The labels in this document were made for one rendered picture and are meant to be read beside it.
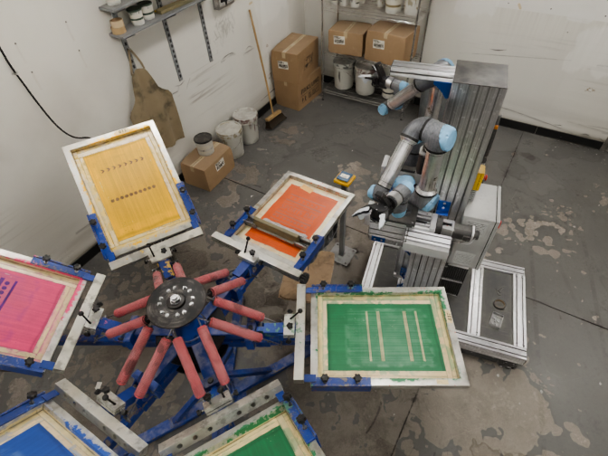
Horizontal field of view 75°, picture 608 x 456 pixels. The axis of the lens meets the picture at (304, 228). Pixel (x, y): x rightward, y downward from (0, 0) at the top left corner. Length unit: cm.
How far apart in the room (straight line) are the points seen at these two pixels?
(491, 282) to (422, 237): 130
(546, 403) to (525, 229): 172
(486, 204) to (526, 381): 145
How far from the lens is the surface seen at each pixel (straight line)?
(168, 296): 215
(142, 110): 418
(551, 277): 418
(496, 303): 354
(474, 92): 218
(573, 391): 365
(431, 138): 204
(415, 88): 258
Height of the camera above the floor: 298
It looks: 47 degrees down
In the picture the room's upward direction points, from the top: 4 degrees counter-clockwise
